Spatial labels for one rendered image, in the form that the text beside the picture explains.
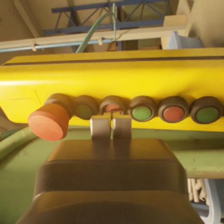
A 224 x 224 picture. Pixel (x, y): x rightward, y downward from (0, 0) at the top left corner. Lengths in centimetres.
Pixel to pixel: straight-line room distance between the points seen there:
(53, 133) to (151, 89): 10
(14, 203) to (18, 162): 5
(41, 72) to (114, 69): 8
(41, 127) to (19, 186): 9
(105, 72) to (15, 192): 17
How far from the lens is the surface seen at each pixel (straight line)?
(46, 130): 17
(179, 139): 21
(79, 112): 17
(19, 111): 23
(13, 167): 25
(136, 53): 19
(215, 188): 41
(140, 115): 16
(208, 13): 64
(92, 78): 16
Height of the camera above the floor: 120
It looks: 7 degrees up
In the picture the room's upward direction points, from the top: 92 degrees counter-clockwise
